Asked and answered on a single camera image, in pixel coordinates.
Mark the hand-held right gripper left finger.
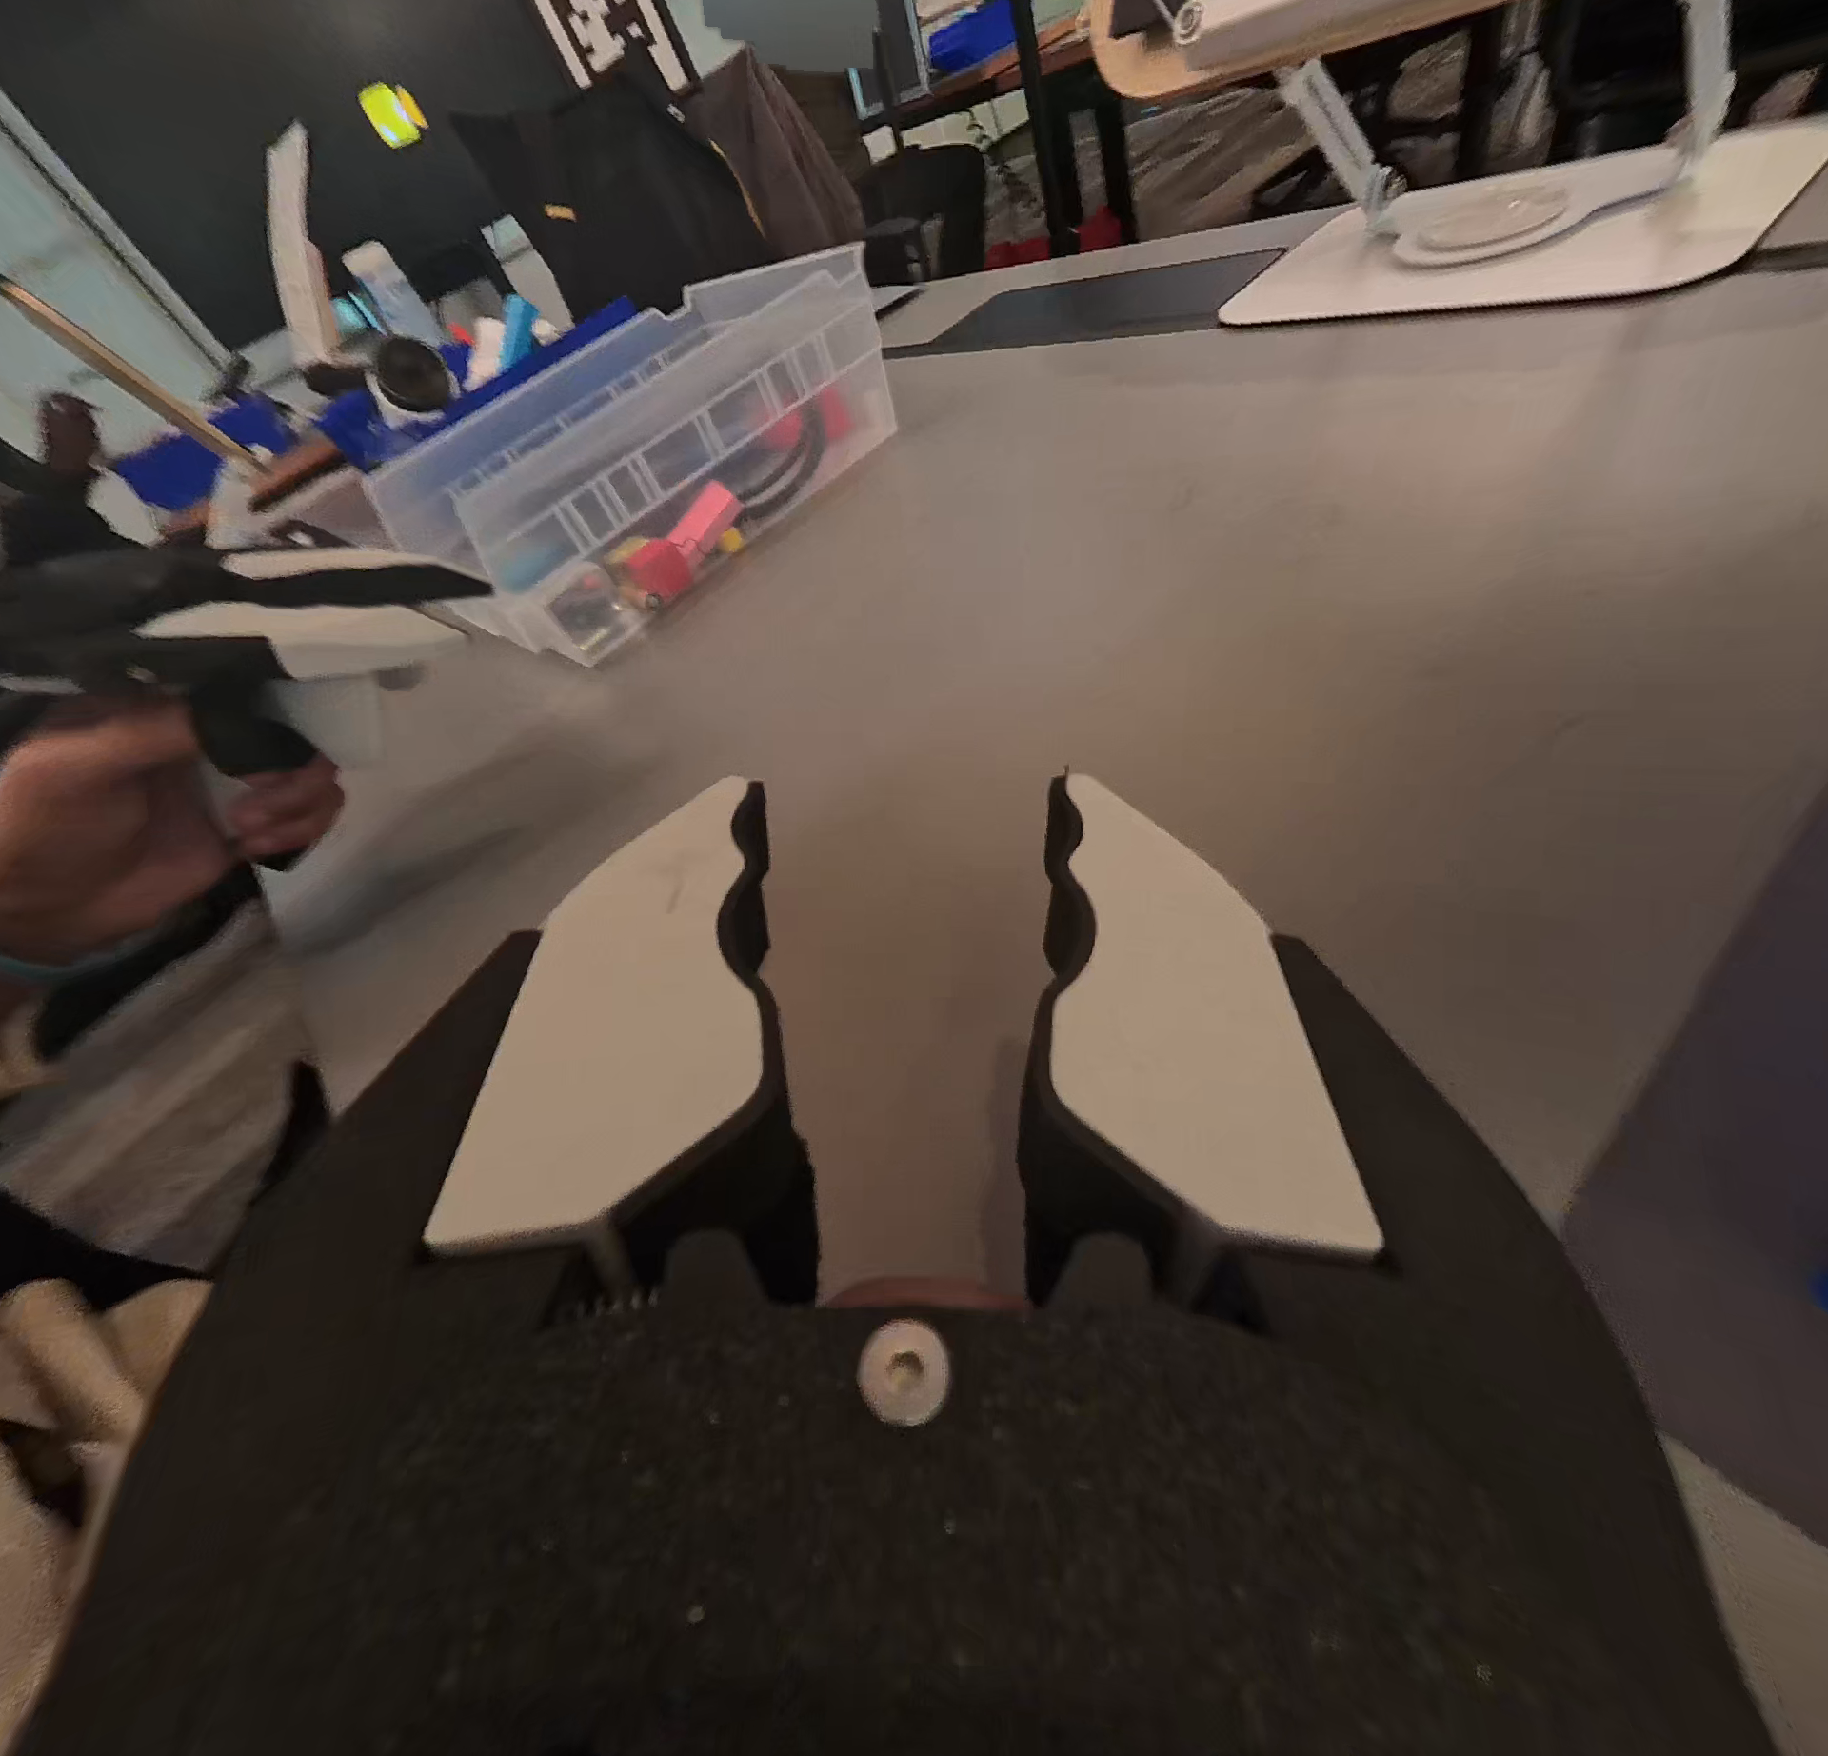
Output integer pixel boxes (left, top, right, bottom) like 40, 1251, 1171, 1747
420, 774, 798, 1268

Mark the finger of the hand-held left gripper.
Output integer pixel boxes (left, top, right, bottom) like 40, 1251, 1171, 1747
214, 545, 499, 603
134, 597, 476, 654

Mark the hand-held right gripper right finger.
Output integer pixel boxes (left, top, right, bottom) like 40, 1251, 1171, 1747
1016, 771, 1390, 1268

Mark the clear plastic organizer tray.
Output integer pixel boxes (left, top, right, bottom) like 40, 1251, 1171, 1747
359, 240, 904, 673

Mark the grey desk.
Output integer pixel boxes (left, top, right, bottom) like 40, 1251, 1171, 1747
0, 124, 1828, 1549

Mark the person's left hand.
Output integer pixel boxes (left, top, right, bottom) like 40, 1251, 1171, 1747
0, 691, 348, 969

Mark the blue parts bins row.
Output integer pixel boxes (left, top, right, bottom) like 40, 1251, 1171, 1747
102, 397, 291, 520

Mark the wooden stick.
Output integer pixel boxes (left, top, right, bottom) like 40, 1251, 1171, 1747
0, 275, 276, 484

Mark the white paper strip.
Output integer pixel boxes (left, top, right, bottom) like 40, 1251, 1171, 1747
259, 120, 348, 368

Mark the blue plastic parts bin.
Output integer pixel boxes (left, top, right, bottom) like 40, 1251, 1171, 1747
304, 293, 643, 483

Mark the blue wristband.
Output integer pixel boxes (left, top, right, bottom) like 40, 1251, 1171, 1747
0, 932, 162, 997

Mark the black jacket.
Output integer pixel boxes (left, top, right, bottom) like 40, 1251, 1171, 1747
450, 62, 777, 327

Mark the person's cream sweater torso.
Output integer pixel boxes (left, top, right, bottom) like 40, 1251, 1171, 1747
0, 1183, 230, 1756

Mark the brown jacket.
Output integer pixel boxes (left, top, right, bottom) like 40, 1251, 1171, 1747
685, 44, 869, 267

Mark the framed marker poster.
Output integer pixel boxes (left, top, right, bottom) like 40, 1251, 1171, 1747
489, 0, 705, 101

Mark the red bag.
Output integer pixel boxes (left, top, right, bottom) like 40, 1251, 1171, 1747
989, 203, 1134, 267

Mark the white tablet stand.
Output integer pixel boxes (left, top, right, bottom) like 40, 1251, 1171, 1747
1169, 0, 1828, 332

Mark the white round camera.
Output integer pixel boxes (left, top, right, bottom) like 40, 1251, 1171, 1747
367, 334, 463, 429

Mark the black cable coil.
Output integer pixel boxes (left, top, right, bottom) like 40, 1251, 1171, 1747
725, 411, 843, 520

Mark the large black wall screen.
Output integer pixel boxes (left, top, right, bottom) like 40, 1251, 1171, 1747
0, 0, 575, 366

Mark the black desk cable cover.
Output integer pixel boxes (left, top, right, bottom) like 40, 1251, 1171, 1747
912, 247, 1289, 358

